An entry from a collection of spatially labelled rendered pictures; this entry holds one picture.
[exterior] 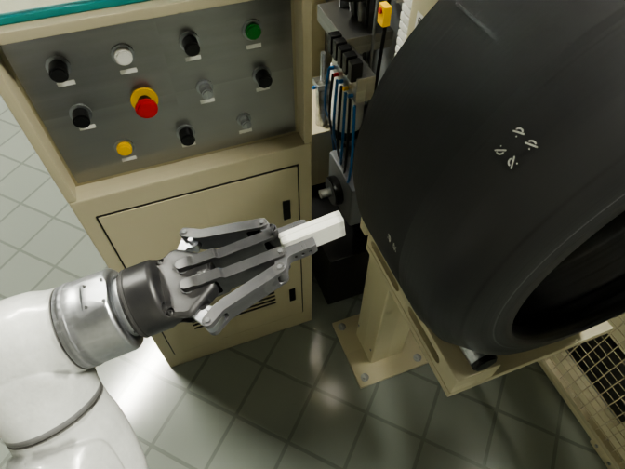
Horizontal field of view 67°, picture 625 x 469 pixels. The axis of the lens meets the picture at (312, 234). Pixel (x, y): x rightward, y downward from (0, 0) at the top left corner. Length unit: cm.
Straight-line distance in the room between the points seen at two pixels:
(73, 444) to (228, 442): 119
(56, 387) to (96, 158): 65
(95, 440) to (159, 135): 68
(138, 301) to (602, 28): 47
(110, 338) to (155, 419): 131
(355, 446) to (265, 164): 100
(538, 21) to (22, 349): 55
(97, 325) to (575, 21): 50
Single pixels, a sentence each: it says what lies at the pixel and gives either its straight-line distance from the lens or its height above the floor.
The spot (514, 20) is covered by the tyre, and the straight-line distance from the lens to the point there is 51.
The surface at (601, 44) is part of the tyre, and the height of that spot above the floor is 144.
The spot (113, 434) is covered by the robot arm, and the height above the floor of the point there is 112.
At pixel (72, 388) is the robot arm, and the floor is 119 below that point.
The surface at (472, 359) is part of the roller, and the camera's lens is 84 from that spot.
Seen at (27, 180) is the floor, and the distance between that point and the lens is 268.
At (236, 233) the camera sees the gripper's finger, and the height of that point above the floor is 124.
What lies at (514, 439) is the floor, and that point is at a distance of 182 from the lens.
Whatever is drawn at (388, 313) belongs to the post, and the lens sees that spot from 145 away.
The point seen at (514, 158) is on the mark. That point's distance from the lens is 45.
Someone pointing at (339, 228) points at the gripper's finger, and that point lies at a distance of 50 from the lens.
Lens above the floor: 165
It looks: 52 degrees down
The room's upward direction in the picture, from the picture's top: straight up
